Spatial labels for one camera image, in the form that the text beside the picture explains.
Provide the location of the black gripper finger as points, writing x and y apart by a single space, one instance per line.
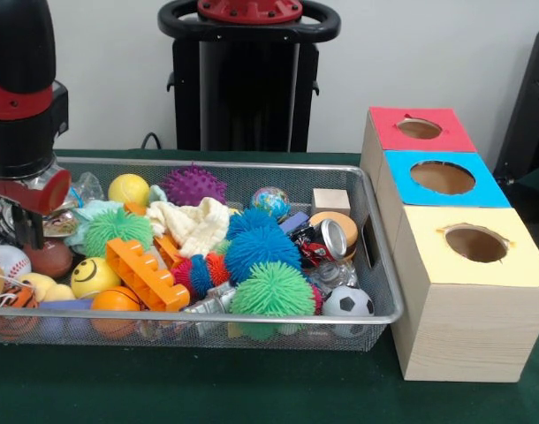
36 232
22 229

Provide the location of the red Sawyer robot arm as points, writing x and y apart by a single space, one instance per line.
17 53

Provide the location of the black pedestal with red base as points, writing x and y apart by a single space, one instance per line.
252 88

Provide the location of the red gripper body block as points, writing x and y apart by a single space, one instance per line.
35 196

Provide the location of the shallow metal mesh bin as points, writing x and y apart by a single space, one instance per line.
382 291

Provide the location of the red and blue spiky toy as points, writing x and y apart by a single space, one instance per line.
201 274

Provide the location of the green spiky rubber ball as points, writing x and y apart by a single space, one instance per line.
115 229
274 289

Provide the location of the blue spiky rubber ball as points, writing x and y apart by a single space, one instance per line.
263 249

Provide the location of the yellow smiley face ball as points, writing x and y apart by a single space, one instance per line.
90 278

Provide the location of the black and white soccer ball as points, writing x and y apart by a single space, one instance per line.
349 302

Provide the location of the yellow tennis ball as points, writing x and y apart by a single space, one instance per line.
128 189

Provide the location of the purple spiky ball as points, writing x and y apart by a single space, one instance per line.
192 185

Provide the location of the white baseball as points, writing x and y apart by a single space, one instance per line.
9 262

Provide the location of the orange toy building brick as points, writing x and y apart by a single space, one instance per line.
141 274

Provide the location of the wooden box with three holes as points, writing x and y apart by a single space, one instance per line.
464 335

